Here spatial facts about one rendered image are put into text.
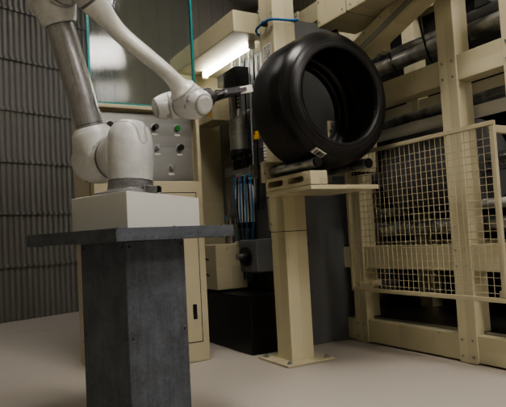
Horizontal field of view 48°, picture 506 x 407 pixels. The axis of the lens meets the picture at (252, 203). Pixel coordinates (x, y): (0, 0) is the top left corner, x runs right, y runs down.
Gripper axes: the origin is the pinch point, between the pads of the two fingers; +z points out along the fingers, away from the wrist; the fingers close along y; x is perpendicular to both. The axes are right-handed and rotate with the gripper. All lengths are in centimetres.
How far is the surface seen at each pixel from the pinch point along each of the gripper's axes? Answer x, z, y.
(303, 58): -5.6, 24.1, -12.5
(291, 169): 37.5, 15.2, 5.2
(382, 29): -13, 77, -8
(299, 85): 4.7, 17.8, -12.7
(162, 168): 20, -18, 66
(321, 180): 45.0, 16.5, -11.7
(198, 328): 101, -26, 60
